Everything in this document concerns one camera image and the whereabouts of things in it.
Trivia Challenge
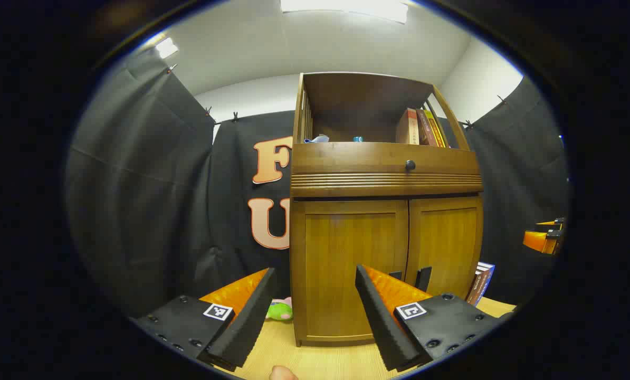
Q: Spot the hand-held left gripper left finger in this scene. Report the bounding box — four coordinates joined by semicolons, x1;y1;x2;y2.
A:
133;267;278;372

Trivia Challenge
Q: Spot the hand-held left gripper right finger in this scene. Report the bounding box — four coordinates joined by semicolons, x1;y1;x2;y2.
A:
355;264;513;372

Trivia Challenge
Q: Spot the wooden shoe cabinet door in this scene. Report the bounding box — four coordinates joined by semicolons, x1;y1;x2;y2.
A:
303;199;409;338
406;196;483;301

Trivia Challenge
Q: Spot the wooden double-door shoe cabinet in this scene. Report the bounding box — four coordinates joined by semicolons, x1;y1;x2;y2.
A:
289;72;484;348

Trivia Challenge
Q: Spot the green plush toy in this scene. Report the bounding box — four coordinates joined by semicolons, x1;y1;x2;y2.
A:
265;297;293;321

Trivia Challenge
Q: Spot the blue spine book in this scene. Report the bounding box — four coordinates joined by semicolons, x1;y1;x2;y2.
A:
465;261;496;307

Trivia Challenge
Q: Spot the dark red book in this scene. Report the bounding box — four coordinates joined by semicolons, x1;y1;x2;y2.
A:
416;109;438;147

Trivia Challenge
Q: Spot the wooden drawer with black knob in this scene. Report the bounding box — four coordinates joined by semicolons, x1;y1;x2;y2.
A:
291;142;483;197

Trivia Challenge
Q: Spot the brown book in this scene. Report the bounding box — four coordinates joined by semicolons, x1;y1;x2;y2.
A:
396;108;418;145

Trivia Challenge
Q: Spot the black backdrop cloth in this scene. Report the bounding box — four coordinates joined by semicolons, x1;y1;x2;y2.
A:
64;50;571;317

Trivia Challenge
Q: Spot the small ceiling light panel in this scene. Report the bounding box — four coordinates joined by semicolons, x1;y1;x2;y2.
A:
154;37;179;59

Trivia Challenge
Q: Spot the large ceiling light panel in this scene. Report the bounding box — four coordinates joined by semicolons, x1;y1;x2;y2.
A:
279;0;409;24

